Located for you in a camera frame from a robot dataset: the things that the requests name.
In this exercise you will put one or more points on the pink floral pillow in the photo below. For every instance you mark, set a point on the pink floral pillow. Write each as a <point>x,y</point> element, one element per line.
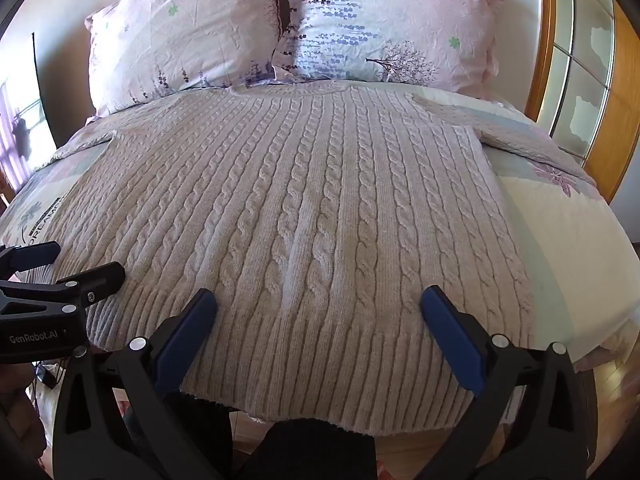
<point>180,30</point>

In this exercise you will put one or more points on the window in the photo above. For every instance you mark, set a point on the window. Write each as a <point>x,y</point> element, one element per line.
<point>17,130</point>

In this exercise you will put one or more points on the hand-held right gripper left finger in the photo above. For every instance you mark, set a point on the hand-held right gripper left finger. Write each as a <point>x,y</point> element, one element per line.
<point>186,329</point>

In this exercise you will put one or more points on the pink lavender print pillow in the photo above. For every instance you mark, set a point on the pink lavender print pillow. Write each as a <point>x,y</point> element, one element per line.
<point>395,20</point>

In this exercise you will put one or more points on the wooden framed glass door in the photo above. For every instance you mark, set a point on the wooden framed glass door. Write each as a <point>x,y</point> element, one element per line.
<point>585,60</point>

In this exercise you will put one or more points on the person's black clothing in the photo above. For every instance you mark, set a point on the person's black clothing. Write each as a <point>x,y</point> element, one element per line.
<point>315,452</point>

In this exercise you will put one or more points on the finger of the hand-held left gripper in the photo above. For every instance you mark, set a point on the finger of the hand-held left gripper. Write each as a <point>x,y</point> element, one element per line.
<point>92,280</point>
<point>32,254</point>

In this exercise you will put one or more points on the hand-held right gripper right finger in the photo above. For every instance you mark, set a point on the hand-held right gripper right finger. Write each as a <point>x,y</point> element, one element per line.
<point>452,331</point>

